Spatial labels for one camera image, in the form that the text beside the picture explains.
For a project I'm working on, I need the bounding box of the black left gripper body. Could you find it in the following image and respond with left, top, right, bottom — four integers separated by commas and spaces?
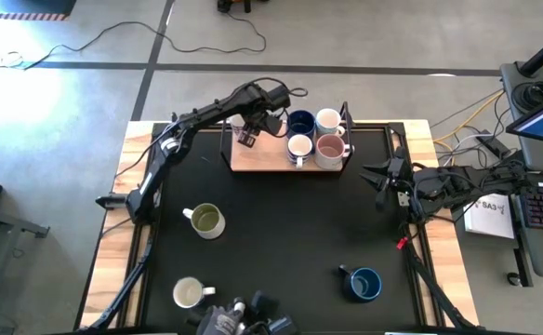
247, 95, 285, 129

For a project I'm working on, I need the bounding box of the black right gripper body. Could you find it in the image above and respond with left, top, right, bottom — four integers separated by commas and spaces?
386, 157, 417, 192

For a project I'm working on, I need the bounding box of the glossy dark blue mug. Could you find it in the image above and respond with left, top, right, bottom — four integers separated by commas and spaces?
285, 109, 317, 140

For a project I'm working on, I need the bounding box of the blue white patterned mug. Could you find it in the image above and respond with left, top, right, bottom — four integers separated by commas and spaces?
285, 133, 314, 169

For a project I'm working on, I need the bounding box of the white mug pink inside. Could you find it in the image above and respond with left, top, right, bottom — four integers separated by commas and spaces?
314, 133, 352, 171

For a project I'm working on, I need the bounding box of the white mug teal flower pattern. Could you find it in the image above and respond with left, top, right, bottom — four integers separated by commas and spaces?
315, 107, 347, 139

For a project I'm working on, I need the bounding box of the matte dark mug blue inside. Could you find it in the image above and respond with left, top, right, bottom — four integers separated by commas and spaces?
338, 263, 384, 303

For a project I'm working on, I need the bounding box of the white mug green inside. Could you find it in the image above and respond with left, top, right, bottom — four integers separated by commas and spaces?
181, 202, 227, 241

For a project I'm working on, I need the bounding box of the white mug navy flower print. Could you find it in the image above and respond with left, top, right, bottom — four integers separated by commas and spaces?
172, 276, 217, 310

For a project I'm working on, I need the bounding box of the white booklet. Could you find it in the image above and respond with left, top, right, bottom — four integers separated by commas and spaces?
462, 193, 517, 241

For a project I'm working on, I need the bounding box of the black power strip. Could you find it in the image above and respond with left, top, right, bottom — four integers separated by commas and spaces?
475, 129, 514, 162

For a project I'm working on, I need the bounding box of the black table mat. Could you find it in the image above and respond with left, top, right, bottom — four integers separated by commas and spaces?
143, 125, 421, 329

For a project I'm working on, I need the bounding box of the black floor equipment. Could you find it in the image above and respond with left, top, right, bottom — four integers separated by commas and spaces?
215, 0, 254, 14

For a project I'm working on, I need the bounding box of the person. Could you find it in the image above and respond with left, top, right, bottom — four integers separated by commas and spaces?
185, 290, 299, 335

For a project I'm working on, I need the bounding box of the dark floor mat striped edge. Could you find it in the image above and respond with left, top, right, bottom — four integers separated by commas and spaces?
0, 0, 78, 22

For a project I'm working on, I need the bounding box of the grey side desk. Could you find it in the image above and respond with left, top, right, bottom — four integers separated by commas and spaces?
0, 199, 52, 335

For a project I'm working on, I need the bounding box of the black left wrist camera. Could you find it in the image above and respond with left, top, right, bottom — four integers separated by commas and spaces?
264, 114, 283, 137

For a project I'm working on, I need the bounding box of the black floor cable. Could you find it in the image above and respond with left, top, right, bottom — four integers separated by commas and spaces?
0, 11, 268, 71

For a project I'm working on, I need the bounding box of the yellow cable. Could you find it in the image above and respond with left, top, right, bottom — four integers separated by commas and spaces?
432, 90, 506, 153

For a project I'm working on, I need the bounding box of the coiled black cable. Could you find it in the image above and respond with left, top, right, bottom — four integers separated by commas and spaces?
511, 79, 543, 112

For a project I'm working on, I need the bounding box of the white cable coil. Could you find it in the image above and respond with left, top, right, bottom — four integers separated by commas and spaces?
0, 49, 26, 70

